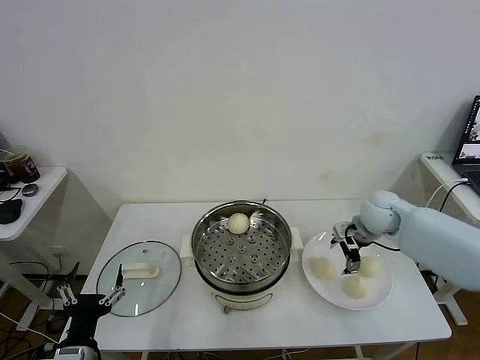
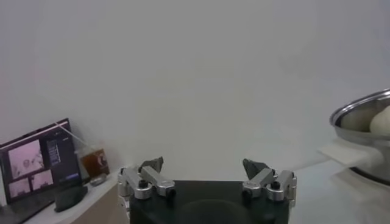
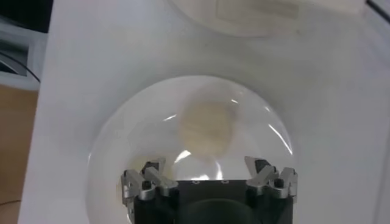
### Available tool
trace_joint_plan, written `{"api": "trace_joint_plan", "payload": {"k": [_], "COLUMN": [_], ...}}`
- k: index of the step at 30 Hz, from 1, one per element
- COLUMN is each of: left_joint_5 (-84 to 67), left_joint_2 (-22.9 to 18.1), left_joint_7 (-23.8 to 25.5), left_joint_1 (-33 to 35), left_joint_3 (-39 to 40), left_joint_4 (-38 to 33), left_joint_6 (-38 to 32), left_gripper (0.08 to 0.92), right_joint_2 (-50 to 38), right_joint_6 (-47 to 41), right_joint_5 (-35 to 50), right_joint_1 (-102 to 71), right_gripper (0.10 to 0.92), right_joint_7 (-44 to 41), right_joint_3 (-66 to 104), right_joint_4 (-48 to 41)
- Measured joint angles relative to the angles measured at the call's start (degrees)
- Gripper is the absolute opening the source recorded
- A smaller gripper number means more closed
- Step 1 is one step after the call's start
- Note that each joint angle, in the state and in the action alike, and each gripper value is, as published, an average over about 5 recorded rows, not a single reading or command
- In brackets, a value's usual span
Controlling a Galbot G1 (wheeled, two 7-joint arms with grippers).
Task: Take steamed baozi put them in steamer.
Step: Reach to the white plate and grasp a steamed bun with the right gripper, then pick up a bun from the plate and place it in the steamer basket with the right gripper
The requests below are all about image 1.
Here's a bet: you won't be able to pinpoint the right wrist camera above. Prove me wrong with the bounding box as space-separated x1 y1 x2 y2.
329 222 353 249

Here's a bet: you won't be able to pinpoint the white side desk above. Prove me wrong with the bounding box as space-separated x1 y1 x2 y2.
0 166 69 333
418 151 480 326

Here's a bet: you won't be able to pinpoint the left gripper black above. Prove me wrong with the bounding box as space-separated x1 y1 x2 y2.
56 261 127 341

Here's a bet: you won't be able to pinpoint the white charging cable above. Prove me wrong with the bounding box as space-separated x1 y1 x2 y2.
425 178 469 209

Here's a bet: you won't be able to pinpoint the white round plate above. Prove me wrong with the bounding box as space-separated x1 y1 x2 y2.
301 229 395 311

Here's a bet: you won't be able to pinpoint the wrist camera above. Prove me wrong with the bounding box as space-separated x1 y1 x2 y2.
329 222 353 249
55 346 95 360

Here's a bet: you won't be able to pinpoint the black electronic device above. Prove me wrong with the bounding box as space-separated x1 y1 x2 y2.
0 160 20 191

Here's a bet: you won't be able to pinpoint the black cable with adapter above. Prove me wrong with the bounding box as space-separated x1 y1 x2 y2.
427 181 468 297

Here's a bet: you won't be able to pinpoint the black laptop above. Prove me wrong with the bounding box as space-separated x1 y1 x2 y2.
451 95 480 196

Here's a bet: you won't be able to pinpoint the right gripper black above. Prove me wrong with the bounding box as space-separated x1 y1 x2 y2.
339 234 363 277

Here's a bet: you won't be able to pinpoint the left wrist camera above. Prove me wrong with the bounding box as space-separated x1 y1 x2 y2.
55 346 95 360

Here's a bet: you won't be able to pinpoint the glass pot lid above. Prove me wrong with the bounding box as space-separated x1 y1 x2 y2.
96 241 183 319

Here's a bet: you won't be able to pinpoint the white steamed baozi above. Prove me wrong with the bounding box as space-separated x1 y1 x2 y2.
343 276 368 300
311 257 335 281
358 257 382 279
226 212 250 236

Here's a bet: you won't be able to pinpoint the steel steamer basket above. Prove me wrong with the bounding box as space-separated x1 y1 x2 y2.
190 201 293 292

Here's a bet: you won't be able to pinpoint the brown iced coffee cup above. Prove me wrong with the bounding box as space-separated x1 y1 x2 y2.
3 145 41 185

